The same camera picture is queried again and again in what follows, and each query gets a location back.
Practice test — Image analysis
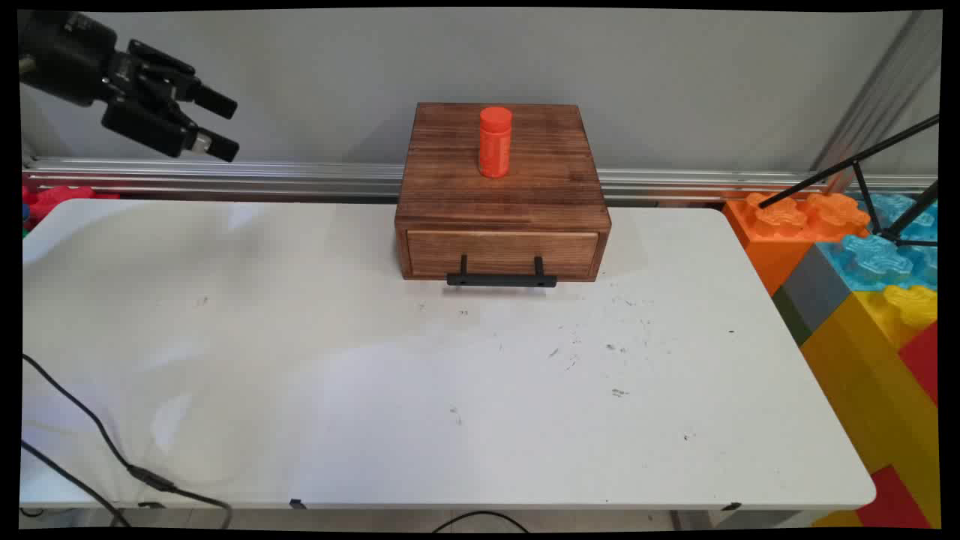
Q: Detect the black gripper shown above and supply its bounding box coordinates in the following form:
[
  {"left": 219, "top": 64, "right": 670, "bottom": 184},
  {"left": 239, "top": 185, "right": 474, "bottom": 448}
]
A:
[{"left": 19, "top": 11, "right": 242, "bottom": 163}]

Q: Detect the orange plastic bottle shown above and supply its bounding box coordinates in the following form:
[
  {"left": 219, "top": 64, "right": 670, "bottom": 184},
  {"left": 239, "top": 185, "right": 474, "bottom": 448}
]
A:
[{"left": 478, "top": 106, "right": 515, "bottom": 180}]

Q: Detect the dark wooden drawer cabinet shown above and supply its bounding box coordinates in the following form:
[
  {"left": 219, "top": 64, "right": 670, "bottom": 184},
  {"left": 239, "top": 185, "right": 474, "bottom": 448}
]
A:
[{"left": 394, "top": 102, "right": 613, "bottom": 283}]

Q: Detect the orange giant toy brick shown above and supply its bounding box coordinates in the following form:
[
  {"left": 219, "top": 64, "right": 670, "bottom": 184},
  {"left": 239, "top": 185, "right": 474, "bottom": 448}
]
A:
[{"left": 722, "top": 190, "right": 875, "bottom": 298}]

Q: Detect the grey giant toy brick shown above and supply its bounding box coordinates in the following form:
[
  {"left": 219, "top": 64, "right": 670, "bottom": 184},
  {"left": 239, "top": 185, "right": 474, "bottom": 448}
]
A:
[{"left": 771, "top": 244, "right": 853, "bottom": 347}]

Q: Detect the black tripod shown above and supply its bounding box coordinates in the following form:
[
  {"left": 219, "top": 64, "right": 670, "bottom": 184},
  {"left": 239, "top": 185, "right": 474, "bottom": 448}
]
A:
[{"left": 757, "top": 112, "right": 941, "bottom": 248}]

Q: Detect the blue giant toy brick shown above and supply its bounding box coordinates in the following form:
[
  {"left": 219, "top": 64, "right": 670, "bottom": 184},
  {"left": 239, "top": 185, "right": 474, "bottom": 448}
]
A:
[{"left": 816, "top": 191, "right": 940, "bottom": 293}]

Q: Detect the yellow giant toy brick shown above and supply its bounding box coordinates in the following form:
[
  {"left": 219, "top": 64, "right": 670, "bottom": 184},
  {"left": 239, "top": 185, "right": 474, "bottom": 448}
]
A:
[{"left": 798, "top": 285, "right": 940, "bottom": 527}]

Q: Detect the aluminium frame rail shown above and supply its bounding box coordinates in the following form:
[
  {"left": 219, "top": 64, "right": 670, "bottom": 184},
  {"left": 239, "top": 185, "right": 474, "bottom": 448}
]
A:
[{"left": 22, "top": 156, "right": 940, "bottom": 205}]

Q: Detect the black cable with inline connector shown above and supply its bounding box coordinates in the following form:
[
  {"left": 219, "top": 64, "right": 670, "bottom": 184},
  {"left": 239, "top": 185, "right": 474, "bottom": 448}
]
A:
[{"left": 22, "top": 352, "right": 235, "bottom": 530}]

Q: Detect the black looped floor cable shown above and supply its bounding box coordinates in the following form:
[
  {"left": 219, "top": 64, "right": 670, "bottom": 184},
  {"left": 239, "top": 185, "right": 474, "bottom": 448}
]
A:
[{"left": 430, "top": 511, "right": 530, "bottom": 534}]

